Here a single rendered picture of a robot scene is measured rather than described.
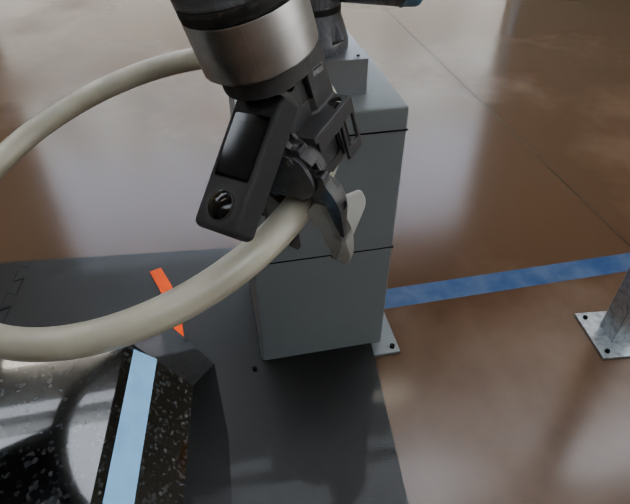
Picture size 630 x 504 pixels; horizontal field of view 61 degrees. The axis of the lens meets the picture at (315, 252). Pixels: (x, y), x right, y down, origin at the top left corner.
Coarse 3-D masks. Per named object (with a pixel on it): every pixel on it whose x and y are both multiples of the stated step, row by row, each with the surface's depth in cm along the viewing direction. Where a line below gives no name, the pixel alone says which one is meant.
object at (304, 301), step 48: (384, 96) 127; (384, 144) 129; (384, 192) 138; (384, 240) 149; (288, 288) 153; (336, 288) 157; (384, 288) 161; (288, 336) 166; (336, 336) 171; (384, 336) 179
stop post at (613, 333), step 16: (624, 288) 169; (624, 304) 170; (592, 320) 185; (608, 320) 179; (624, 320) 171; (592, 336) 180; (608, 336) 179; (624, 336) 176; (608, 352) 174; (624, 352) 174
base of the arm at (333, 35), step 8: (336, 8) 120; (320, 16) 119; (328, 16) 120; (336, 16) 121; (320, 24) 120; (328, 24) 120; (336, 24) 122; (344, 24) 126; (320, 32) 120; (328, 32) 121; (336, 32) 123; (344, 32) 125; (320, 40) 121; (328, 40) 121; (336, 40) 124; (344, 40) 125; (328, 48) 122; (336, 48) 123; (344, 48) 126; (328, 56) 123
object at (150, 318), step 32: (160, 64) 74; (192, 64) 74; (96, 96) 75; (32, 128) 72; (0, 160) 69; (288, 224) 46; (224, 256) 45; (256, 256) 45; (192, 288) 44; (224, 288) 44; (96, 320) 44; (128, 320) 43; (160, 320) 43; (0, 352) 45; (32, 352) 44; (64, 352) 44; (96, 352) 44
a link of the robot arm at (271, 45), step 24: (288, 0) 34; (240, 24) 34; (264, 24) 34; (288, 24) 35; (312, 24) 37; (192, 48) 37; (216, 48) 35; (240, 48) 35; (264, 48) 35; (288, 48) 36; (312, 48) 37; (216, 72) 37; (240, 72) 36; (264, 72) 36
